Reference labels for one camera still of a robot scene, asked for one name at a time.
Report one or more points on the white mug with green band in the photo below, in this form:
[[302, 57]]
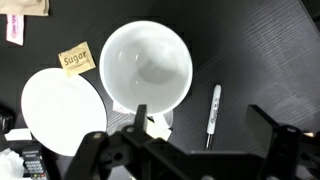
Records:
[[146, 66]]

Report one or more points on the pale yellow paper note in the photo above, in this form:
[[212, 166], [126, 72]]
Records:
[[159, 130]]

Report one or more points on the brown sugar packet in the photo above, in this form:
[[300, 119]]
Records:
[[76, 59]]

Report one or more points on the white round plate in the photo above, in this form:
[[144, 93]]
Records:
[[63, 111]]

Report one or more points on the crumpled white tissue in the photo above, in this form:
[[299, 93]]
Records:
[[10, 163]]

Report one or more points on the pink sweetener packet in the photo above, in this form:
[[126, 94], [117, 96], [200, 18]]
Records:
[[15, 29]]

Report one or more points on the small white paper packet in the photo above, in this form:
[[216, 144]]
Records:
[[18, 134]]

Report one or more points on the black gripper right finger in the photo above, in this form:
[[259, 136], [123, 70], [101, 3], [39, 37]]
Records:
[[266, 133]]

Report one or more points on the black marker with white label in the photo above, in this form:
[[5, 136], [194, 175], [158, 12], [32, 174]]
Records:
[[214, 113]]

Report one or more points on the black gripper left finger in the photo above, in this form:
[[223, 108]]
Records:
[[141, 116]]

